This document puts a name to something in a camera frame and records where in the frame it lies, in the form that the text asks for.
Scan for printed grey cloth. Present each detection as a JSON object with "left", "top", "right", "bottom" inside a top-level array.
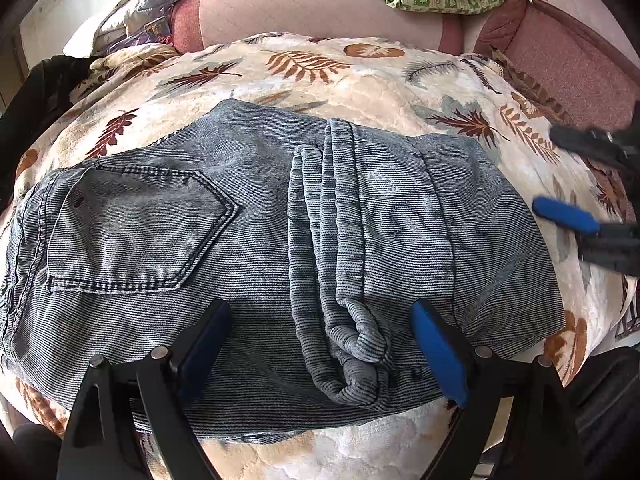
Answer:
[{"left": 617, "top": 285, "right": 640, "bottom": 338}]

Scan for blue denim pants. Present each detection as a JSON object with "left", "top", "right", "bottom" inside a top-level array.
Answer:
[{"left": 0, "top": 99, "right": 566, "bottom": 445}]

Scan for white pillow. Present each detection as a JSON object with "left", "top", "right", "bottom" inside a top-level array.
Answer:
[{"left": 62, "top": 0, "right": 173, "bottom": 58}]

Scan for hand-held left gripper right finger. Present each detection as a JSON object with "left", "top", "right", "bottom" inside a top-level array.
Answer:
[{"left": 410, "top": 299, "right": 578, "bottom": 480}]

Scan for leaf-print cream blanket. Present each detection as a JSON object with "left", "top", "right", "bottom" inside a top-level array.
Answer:
[{"left": 0, "top": 32, "right": 631, "bottom": 480}]

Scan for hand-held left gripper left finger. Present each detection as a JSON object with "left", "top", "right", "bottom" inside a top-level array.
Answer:
[{"left": 56, "top": 299, "right": 233, "bottom": 480}]

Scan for pink upholstered sofa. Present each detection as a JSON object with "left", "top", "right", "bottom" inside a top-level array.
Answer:
[{"left": 170, "top": 0, "right": 640, "bottom": 133}]

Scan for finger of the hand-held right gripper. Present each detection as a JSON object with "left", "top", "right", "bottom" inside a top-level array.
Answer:
[
  {"left": 549, "top": 125, "right": 640, "bottom": 173},
  {"left": 531, "top": 196, "right": 640, "bottom": 278}
]

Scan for dark jacket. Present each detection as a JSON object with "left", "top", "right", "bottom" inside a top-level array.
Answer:
[{"left": 0, "top": 56, "right": 96, "bottom": 201}]

